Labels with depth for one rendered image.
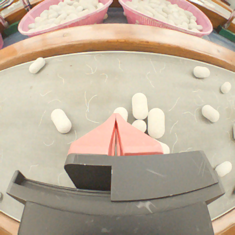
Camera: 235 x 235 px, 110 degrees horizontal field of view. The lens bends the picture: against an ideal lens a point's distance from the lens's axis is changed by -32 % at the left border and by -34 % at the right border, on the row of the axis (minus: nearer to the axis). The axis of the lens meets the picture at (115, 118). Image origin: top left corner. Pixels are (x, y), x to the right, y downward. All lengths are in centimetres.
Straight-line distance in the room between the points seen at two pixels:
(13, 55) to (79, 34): 14
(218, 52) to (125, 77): 21
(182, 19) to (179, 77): 22
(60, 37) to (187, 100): 23
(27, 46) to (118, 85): 20
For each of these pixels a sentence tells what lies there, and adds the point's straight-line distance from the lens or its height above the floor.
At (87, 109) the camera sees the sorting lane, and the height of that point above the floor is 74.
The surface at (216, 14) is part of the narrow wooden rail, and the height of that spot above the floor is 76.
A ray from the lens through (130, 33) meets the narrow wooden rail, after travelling 21.
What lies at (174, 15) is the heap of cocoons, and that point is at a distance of 40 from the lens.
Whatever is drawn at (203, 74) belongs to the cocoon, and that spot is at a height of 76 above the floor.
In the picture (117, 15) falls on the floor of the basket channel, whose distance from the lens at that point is 46.
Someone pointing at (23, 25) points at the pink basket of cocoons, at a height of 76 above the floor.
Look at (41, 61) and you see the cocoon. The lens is 23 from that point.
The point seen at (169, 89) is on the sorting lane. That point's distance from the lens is 19.
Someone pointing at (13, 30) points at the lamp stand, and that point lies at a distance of 66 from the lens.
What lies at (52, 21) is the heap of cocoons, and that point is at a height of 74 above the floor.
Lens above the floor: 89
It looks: 76 degrees down
